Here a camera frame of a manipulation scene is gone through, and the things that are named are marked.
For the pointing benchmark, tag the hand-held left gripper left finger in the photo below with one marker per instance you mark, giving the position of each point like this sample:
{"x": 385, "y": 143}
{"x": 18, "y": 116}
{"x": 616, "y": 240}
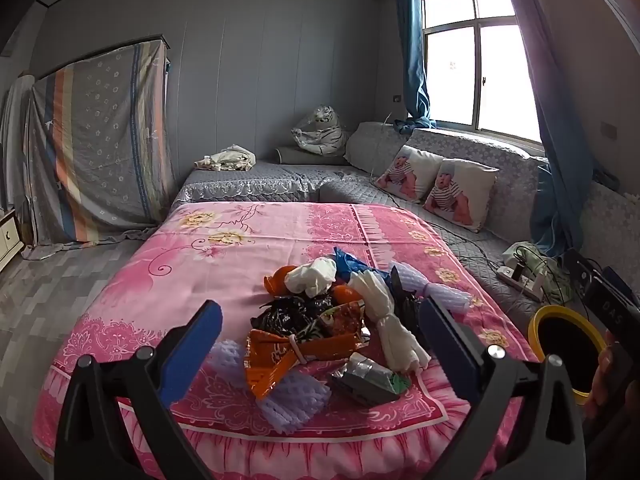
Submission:
{"x": 192, "y": 345}

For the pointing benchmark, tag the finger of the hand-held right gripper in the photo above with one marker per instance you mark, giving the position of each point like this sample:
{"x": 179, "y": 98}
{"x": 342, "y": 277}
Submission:
{"x": 577, "y": 266}

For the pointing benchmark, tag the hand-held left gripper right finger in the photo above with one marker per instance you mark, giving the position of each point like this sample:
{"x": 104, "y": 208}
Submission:
{"x": 450, "y": 350}

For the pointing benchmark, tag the long white tissue bundle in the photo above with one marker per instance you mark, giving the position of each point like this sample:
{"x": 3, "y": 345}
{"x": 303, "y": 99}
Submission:
{"x": 395, "y": 330}

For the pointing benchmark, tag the yellow rimmed black trash bin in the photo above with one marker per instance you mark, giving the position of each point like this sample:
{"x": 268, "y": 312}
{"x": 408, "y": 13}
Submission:
{"x": 537, "y": 321}

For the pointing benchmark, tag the black plastic bag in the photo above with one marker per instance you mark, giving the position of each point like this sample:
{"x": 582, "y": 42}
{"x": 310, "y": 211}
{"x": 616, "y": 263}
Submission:
{"x": 285, "y": 315}
{"x": 407, "y": 310}

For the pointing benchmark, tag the person's right hand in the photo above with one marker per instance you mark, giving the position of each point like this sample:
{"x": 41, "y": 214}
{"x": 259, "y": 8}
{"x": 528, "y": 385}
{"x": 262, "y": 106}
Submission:
{"x": 602, "y": 375}

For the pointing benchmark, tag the light green cloth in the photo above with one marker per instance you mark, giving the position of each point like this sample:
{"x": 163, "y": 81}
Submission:
{"x": 545, "y": 270}

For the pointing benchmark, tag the purple foam fruit net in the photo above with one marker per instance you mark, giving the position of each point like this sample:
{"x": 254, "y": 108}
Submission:
{"x": 440, "y": 292}
{"x": 225, "y": 355}
{"x": 295, "y": 405}

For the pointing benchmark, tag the black charger plug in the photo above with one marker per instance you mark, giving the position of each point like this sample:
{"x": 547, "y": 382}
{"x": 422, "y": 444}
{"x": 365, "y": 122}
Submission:
{"x": 520, "y": 265}

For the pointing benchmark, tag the white power strip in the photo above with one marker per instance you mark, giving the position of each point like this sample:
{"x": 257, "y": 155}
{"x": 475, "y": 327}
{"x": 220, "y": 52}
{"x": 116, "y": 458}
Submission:
{"x": 515, "y": 278}

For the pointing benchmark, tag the pink floral blanket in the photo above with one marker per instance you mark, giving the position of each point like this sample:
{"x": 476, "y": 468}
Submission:
{"x": 150, "y": 285}

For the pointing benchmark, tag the orange snack wrapper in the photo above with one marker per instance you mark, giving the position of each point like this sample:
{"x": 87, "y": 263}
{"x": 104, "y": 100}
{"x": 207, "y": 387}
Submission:
{"x": 270, "y": 360}

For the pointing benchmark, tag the silver green packet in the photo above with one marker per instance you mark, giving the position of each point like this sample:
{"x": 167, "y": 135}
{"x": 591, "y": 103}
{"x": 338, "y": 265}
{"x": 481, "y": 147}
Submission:
{"x": 365, "y": 377}

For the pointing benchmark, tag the orange peel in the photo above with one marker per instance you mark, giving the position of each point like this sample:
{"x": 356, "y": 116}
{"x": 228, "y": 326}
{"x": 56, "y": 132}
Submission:
{"x": 345, "y": 294}
{"x": 280, "y": 277}

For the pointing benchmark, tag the blue plastic bag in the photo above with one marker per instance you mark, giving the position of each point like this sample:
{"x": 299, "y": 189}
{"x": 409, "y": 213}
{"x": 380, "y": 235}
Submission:
{"x": 350, "y": 262}

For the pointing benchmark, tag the long blue curtain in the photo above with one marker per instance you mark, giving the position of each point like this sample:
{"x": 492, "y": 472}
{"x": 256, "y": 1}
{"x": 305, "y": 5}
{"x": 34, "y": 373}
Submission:
{"x": 555, "y": 135}

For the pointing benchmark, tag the short white tissue bundle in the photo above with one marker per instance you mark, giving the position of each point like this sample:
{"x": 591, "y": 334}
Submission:
{"x": 312, "y": 275}

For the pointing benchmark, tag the baby print pillow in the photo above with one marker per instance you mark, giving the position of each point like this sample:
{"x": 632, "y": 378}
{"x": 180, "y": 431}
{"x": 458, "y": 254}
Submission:
{"x": 405, "y": 175}
{"x": 455, "y": 195}

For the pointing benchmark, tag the grey quilted corner sofa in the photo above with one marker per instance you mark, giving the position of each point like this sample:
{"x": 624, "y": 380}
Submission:
{"x": 260, "y": 180}

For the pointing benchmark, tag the crumpled cream cloth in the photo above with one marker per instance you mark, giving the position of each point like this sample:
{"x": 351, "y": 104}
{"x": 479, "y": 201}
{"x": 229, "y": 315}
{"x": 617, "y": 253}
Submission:
{"x": 227, "y": 159}

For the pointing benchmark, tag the white cabinet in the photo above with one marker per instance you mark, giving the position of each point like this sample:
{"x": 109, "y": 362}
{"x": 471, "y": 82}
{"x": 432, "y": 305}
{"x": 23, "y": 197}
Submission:
{"x": 10, "y": 240}

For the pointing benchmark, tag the grey bolster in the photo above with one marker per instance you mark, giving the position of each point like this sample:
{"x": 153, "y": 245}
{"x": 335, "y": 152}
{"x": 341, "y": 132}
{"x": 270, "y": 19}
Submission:
{"x": 300, "y": 157}

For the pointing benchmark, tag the window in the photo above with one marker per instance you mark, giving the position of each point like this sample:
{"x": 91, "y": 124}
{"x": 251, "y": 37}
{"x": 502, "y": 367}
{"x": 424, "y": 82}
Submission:
{"x": 450, "y": 75}

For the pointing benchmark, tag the white tiger plush toy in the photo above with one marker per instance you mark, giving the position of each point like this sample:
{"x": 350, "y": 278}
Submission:
{"x": 325, "y": 130}

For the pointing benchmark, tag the short blue curtain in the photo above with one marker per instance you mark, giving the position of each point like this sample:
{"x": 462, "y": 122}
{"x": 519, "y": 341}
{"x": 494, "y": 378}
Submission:
{"x": 412, "y": 60}

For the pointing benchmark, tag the wall switch plate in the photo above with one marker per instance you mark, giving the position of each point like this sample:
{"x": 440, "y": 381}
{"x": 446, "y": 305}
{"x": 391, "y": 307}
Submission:
{"x": 608, "y": 130}

